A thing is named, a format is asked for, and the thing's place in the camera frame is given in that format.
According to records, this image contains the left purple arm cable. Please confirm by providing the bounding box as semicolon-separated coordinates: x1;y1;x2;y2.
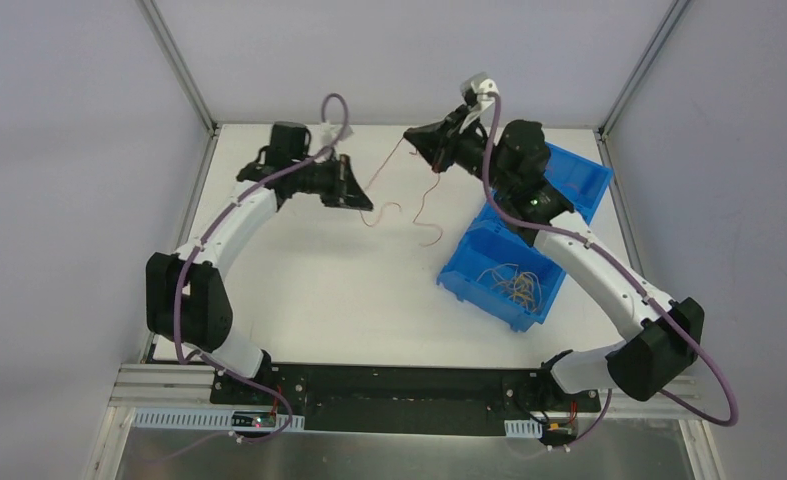
172;92;351;445

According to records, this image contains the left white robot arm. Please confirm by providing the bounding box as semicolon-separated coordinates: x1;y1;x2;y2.
145;121;374;405

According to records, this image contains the orange thin cable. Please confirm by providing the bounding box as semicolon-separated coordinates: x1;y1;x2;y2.
358;136;446;249

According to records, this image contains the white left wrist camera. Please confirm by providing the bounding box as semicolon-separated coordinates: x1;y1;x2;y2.
320;121;353;146

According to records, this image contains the yellow thin cable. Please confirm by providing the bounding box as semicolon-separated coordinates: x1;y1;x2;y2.
475;263;544;314

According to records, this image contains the aluminium frame rail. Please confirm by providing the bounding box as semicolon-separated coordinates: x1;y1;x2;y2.
108;363;697;421

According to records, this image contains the blue plastic compartment bin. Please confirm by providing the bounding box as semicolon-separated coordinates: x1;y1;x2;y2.
436;145;613;332

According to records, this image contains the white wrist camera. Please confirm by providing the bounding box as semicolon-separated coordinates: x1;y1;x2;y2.
460;72;499;131
320;121;353;146

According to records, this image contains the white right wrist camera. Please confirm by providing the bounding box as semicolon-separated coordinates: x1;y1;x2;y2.
460;72;499;131

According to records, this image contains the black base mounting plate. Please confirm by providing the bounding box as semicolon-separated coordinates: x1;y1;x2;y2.
209;363;601;437

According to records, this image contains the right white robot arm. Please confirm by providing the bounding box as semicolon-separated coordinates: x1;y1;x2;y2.
403;119;705;410

